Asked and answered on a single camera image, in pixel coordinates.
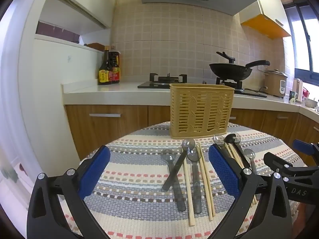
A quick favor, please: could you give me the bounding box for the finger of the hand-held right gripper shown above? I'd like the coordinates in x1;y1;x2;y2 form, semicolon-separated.
292;139;319;158
264;152;319;180

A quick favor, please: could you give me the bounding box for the white kitchen countertop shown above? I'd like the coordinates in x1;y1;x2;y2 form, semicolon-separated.
62;81;319;122

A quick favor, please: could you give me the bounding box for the black wok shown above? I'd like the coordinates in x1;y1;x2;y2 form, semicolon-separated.
209;60;271;81

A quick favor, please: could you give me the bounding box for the beige rice cooker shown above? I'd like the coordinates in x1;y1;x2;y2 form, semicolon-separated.
264;69;288;98

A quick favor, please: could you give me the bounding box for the black gas stove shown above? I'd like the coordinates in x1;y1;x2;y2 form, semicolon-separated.
138;73;268;98

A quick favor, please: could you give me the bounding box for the wide dark sauce bottle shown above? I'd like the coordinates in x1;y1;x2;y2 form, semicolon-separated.
110;45;121;84

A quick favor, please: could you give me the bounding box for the black spatula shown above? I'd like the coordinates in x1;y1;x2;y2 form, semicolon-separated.
216;51;235;64

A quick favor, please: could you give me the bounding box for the white kettle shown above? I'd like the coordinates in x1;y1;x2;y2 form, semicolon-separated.
293;78;304;102

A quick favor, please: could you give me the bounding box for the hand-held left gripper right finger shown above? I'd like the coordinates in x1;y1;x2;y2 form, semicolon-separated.
208;144;292;239

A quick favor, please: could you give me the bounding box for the bamboo chopstick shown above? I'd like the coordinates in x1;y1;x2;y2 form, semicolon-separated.
196;146;212;221
183;160;195;226
198;143;215;216
228;143;258;205
225;143;256;206

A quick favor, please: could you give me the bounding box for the orange wall cabinet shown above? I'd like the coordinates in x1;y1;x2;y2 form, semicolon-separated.
240;0;292;39

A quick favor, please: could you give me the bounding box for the wooden base cabinet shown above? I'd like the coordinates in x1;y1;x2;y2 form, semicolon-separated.
64;105;319;160

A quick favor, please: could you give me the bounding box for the yellow plastic utensil basket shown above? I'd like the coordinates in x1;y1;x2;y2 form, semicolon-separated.
169;83;235;140

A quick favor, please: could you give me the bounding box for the brown wooden box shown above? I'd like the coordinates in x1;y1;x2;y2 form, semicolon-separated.
86;43;104;53

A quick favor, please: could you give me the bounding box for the dark plastic spoon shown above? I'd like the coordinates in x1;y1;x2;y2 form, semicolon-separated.
223;134;251;168

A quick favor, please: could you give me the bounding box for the metal strainer bowl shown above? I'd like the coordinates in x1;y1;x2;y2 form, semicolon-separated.
303;97;319;109

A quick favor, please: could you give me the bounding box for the tall dark sauce bottle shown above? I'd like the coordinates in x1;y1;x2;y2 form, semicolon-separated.
99;45;112;85

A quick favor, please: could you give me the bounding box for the dark framed window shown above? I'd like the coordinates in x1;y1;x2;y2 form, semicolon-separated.
284;0;319;84

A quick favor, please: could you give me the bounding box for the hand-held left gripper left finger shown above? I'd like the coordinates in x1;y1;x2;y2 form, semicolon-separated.
27;145;111;239

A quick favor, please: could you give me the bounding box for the striped woven table mat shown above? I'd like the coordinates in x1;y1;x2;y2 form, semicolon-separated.
60;121;309;239

